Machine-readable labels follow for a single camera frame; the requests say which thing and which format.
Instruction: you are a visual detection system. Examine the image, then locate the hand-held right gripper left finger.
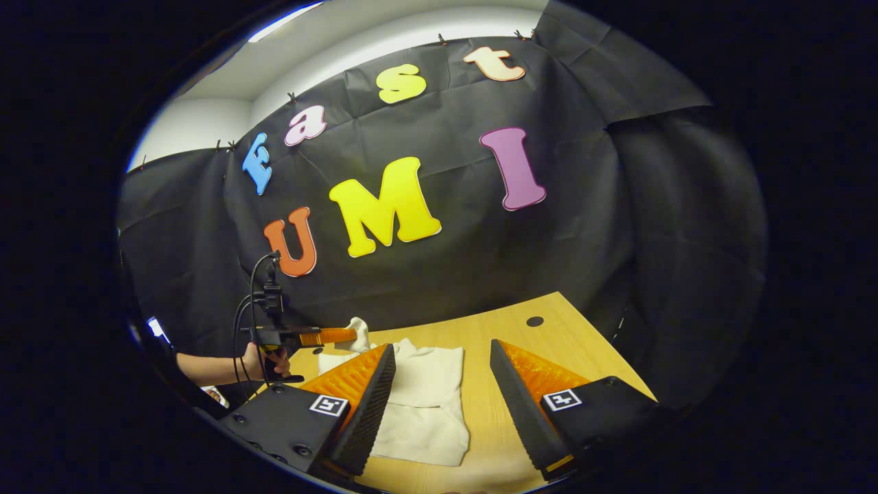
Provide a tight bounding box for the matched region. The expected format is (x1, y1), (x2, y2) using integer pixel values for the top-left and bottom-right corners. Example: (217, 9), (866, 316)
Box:
(218, 343), (397, 481)

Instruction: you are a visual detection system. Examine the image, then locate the cream knit sweater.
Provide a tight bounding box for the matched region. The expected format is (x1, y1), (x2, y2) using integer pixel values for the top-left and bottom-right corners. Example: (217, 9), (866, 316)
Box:
(317, 317), (471, 467)

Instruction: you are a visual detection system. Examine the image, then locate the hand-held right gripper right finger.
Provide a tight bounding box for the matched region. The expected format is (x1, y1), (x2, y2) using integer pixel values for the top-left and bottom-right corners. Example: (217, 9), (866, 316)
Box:
(489, 338), (676, 481)

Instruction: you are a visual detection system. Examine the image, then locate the black backdrop cloth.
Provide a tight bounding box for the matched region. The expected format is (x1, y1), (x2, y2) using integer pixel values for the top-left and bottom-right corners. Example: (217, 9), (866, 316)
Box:
(115, 0), (769, 412)

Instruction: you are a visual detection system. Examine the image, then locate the black cable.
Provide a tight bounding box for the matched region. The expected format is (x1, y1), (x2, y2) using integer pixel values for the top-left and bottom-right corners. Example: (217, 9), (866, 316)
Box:
(232, 250), (282, 385)

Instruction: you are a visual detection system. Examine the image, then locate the long ceiling light panel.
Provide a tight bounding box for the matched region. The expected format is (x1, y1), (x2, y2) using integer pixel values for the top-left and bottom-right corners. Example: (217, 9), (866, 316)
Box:
(247, 2), (323, 43)

